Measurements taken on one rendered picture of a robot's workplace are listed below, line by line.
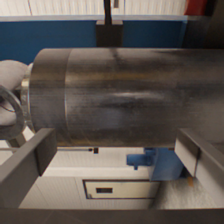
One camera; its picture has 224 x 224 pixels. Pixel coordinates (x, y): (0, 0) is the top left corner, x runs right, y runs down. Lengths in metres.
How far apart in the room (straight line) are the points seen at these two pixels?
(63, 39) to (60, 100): 0.48
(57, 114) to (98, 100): 0.07
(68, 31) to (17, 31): 0.20
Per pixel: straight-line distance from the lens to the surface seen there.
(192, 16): 0.55
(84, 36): 0.71
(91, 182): 4.70
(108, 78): 0.26
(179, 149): 0.17
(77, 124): 0.27
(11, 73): 0.39
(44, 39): 0.75
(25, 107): 0.32
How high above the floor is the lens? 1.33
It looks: level
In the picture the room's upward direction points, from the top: 90 degrees counter-clockwise
